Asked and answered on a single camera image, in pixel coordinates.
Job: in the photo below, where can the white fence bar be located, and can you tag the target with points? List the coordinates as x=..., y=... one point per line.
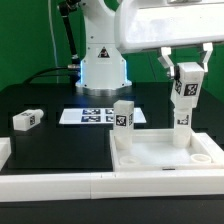
x=18, y=188
x=206, y=151
x=5, y=151

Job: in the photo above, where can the white right fence bar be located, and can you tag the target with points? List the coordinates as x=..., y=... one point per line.
x=206, y=151

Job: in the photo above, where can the white left fence bar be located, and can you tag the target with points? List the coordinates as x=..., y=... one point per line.
x=5, y=151

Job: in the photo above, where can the white square tabletop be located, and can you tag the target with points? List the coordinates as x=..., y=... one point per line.
x=153, y=150

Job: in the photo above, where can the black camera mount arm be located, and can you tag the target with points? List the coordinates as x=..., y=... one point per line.
x=65, y=8

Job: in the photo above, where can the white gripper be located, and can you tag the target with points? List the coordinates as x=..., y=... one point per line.
x=141, y=25

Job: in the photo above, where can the white sheet with fiducial markers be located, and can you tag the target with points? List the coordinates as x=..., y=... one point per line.
x=94, y=116

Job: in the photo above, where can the white front fence bar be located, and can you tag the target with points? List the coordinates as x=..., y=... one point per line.
x=18, y=188

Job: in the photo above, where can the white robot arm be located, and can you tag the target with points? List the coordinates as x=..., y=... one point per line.
x=103, y=68

